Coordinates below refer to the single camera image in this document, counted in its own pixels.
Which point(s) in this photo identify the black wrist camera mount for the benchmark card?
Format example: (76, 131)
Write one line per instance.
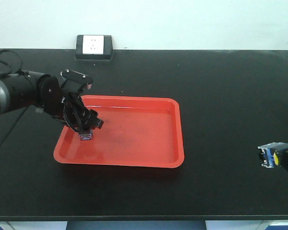
(75, 82)

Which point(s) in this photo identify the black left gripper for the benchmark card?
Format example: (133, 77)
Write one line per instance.
(66, 107)

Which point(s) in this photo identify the yellow mushroom push button switch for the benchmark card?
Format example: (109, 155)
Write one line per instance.
(272, 154)

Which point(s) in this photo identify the red plastic tray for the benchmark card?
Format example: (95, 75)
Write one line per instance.
(137, 131)

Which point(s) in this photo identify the black white power outlet box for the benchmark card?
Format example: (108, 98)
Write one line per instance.
(94, 47)

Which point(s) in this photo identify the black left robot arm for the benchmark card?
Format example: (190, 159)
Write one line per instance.
(20, 90)

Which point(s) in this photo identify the red mushroom push button switch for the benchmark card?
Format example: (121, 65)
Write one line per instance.
(86, 135)

